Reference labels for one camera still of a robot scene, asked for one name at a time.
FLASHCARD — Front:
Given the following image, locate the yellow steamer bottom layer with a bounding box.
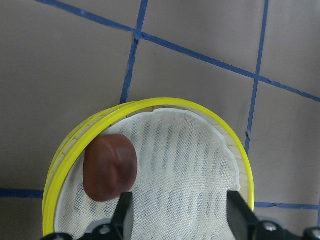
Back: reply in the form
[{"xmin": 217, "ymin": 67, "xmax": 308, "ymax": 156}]
[{"xmin": 43, "ymin": 101, "xmax": 138, "ymax": 202}]

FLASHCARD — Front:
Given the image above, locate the yellow steamer top layer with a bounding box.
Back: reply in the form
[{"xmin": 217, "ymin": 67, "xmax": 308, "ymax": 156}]
[{"xmin": 42, "ymin": 97, "xmax": 255, "ymax": 240}]

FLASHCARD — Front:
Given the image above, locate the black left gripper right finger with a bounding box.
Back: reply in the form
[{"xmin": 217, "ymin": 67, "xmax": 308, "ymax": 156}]
[{"xmin": 226, "ymin": 190, "xmax": 259, "ymax": 240}]

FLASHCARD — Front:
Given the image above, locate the brown bun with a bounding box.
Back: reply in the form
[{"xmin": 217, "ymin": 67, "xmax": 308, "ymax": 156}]
[{"xmin": 83, "ymin": 134, "xmax": 138, "ymax": 203}]

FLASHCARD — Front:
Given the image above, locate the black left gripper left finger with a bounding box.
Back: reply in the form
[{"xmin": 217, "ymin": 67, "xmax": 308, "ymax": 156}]
[{"xmin": 111, "ymin": 192, "xmax": 133, "ymax": 240}]

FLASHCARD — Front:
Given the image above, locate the white steamer cloth liner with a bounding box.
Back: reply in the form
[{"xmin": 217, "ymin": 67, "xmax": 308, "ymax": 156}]
[{"xmin": 54, "ymin": 107, "xmax": 243, "ymax": 240}]

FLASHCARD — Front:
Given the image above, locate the yellow steamer layer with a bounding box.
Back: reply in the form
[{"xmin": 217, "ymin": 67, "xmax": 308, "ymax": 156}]
[
  {"xmin": 42, "ymin": 97, "xmax": 255, "ymax": 240},
  {"xmin": 43, "ymin": 101, "xmax": 138, "ymax": 202}
]

